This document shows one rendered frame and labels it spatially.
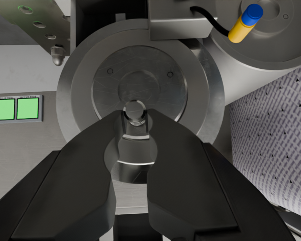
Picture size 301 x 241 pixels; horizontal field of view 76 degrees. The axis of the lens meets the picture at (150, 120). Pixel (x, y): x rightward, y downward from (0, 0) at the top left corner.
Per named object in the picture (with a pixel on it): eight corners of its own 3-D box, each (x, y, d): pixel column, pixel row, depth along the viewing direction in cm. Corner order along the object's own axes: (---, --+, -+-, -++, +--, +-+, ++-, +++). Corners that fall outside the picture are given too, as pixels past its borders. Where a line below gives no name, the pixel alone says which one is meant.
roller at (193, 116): (201, 23, 17) (217, 159, 15) (170, 97, 42) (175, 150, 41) (68, 32, 16) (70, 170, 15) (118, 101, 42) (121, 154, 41)
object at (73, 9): (75, -115, 20) (75, 54, 18) (115, 25, 43) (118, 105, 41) (70, -115, 20) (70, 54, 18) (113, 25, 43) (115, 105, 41)
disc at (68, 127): (215, 12, 18) (235, 177, 16) (213, 16, 18) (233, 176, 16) (54, 23, 18) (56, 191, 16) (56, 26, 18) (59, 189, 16)
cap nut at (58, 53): (61, 45, 49) (61, 62, 49) (68, 52, 53) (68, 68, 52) (47, 46, 49) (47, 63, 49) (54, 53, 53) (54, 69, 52)
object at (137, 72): (189, 46, 15) (186, 141, 14) (185, 57, 17) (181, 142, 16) (94, 41, 15) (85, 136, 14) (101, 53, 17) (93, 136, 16)
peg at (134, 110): (126, 124, 12) (120, 102, 12) (130, 128, 14) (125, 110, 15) (148, 118, 12) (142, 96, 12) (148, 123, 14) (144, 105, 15)
